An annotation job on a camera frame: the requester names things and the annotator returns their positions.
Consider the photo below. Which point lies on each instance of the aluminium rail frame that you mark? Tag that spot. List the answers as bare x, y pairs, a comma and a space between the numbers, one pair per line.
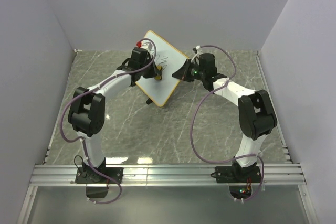
164, 181

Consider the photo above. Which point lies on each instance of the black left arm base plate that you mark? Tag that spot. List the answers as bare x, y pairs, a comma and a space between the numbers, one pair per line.
88, 176

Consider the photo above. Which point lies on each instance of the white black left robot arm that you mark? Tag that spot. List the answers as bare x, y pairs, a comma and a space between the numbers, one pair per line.
87, 109

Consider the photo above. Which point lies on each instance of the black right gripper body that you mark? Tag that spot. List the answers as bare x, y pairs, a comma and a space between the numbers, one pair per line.
197, 75

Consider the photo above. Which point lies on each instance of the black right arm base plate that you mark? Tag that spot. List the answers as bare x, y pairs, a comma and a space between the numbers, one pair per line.
237, 174

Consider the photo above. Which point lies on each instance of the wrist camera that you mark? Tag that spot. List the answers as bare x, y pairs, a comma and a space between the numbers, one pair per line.
145, 45
197, 52

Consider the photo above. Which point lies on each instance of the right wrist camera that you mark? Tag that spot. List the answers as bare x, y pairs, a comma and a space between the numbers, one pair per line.
197, 52

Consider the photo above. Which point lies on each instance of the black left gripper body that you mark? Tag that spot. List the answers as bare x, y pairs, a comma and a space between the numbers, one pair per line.
150, 71

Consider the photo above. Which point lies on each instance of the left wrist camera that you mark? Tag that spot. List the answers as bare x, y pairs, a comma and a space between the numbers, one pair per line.
145, 45

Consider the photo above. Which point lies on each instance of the yellow and black eraser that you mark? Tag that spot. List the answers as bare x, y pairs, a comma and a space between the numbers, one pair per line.
158, 72

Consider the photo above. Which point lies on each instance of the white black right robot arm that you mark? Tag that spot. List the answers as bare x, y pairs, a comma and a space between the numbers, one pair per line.
256, 113

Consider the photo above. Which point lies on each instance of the yellow framed whiteboard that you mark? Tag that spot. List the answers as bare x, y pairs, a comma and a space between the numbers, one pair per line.
171, 59

